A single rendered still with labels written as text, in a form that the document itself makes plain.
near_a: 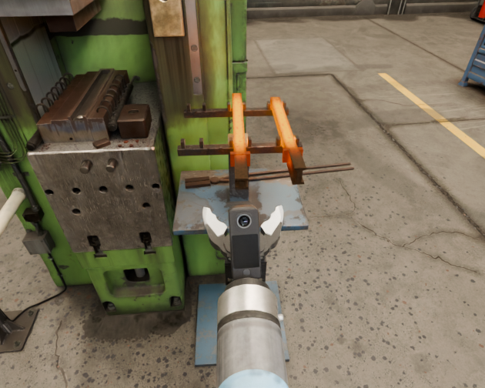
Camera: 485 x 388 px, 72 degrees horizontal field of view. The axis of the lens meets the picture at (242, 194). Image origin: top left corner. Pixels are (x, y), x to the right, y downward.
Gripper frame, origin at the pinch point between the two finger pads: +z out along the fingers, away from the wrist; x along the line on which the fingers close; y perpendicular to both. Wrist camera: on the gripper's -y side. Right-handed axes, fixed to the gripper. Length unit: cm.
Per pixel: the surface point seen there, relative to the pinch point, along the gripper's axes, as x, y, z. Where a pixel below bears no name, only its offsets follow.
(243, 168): 0.6, -1.3, 9.9
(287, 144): 11.6, -0.9, 20.4
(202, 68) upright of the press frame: -11, -6, 61
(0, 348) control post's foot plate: -105, 102, 25
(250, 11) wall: 38, 90, 649
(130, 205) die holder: -37, 34, 39
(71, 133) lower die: -51, 8, 44
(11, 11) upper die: -55, -26, 44
